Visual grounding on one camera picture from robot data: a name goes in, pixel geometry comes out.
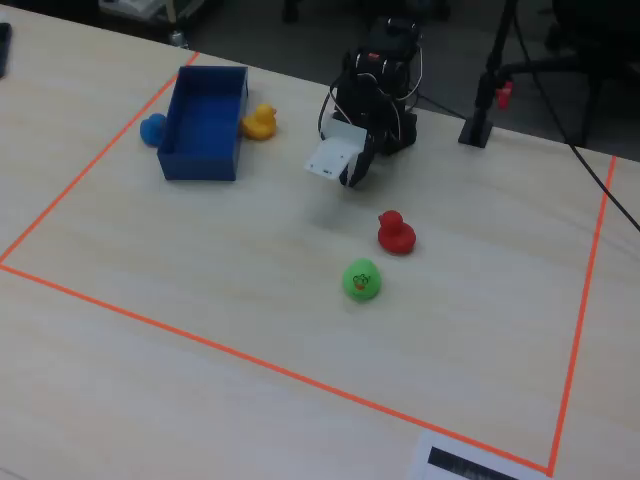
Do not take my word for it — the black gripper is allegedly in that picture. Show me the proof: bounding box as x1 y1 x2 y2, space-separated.
339 74 401 189

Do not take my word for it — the long black cable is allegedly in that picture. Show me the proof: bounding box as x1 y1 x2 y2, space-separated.
509 0 640 226

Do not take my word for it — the red rubber duck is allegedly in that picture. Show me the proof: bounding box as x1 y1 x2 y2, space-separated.
377 209 418 256

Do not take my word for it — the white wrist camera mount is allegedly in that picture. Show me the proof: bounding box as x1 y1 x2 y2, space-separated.
303 117 369 182

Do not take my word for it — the red white black servo wire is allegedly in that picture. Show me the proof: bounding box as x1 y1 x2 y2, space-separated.
405 39 427 109

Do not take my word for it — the black office chair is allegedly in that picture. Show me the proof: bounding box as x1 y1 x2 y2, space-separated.
499 0 640 149

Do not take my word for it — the white paper with black bar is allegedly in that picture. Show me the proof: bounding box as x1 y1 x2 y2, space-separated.
407 430 551 480

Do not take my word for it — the red clamp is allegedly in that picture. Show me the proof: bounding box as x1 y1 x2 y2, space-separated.
494 79 515 110

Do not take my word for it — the green rubber duck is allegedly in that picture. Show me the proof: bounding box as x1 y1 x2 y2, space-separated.
341 257 384 303

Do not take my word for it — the yellow rubber duck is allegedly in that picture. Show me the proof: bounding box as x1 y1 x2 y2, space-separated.
241 103 279 142

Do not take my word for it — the orange tape strip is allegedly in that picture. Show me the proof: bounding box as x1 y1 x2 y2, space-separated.
0 263 554 476
547 155 619 476
0 51 201 266

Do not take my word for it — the blue plastic box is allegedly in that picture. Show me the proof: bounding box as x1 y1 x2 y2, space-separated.
156 64 250 182

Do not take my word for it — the blue rubber duck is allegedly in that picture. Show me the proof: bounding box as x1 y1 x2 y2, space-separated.
139 112 169 148

